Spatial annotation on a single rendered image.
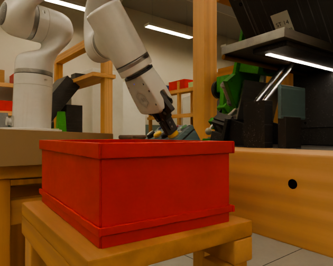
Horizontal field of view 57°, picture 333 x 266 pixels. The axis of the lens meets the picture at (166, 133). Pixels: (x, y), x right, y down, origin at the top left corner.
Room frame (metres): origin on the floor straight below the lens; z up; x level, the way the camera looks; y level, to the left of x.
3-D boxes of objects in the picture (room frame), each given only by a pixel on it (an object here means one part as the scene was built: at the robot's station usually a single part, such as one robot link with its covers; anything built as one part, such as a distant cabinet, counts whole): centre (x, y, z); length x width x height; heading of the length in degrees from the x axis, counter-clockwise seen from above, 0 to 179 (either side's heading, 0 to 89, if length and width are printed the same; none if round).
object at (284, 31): (0.75, -0.33, 1.11); 0.39 x 0.16 x 0.03; 126
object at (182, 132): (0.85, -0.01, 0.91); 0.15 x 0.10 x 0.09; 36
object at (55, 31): (1.05, 0.42, 1.24); 0.19 x 0.12 x 0.24; 136
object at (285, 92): (0.70, -0.29, 0.97); 0.10 x 0.02 x 0.14; 126
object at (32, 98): (1.02, 0.44, 1.03); 0.19 x 0.19 x 0.18
